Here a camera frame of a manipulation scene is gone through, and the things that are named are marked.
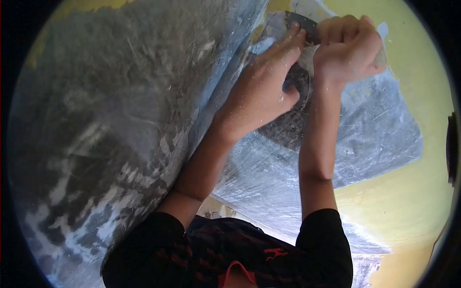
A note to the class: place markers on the person's right hand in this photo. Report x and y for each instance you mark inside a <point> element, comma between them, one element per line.
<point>349,54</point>

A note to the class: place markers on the person's left hand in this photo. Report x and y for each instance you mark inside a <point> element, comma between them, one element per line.
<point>255,97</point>

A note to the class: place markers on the person's left thumb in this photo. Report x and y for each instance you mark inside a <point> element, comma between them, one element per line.
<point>291,96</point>

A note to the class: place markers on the person's left fingers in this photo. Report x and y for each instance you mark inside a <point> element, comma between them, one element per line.
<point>284,46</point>

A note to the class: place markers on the person's right fingers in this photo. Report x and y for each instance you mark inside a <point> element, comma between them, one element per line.
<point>345,28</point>

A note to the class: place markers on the dark metal scraper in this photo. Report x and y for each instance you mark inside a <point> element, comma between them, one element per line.
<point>306,24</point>

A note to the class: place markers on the person's body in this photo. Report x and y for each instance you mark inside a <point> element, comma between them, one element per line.
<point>216,252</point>

